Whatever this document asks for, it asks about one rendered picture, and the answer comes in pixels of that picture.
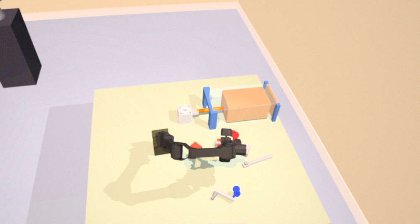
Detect crank handle with blue knob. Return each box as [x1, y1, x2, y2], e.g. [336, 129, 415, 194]
[211, 186, 240, 202]

